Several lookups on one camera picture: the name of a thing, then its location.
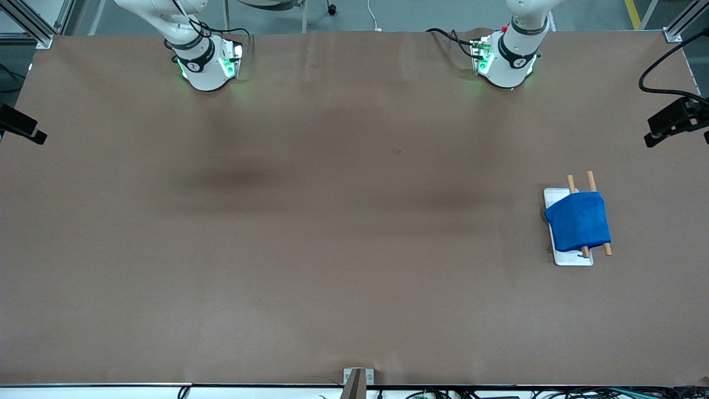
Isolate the blue microfibre towel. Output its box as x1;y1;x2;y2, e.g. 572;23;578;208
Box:
544;191;612;253

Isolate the white towel rack base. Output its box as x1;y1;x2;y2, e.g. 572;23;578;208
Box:
543;188;594;267

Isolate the wooden rack rod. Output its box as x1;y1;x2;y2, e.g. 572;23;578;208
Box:
587;171;613;257
566;175;591;259

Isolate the chair base with caster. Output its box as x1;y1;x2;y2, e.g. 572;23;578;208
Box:
222;0;338;34

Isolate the brown table cover sheet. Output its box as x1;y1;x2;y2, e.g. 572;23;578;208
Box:
0;29;709;387

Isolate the aluminium frame post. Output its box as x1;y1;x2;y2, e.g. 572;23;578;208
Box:
664;0;709;44
0;0;78;49

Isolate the black arm base cable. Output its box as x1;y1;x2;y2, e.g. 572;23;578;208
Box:
163;0;253;56
425;28;482;59

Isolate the white power cable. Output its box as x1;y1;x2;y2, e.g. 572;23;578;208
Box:
366;0;384;32

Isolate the grey metal camera mount bracket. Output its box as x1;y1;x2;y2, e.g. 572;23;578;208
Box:
342;367;374;399

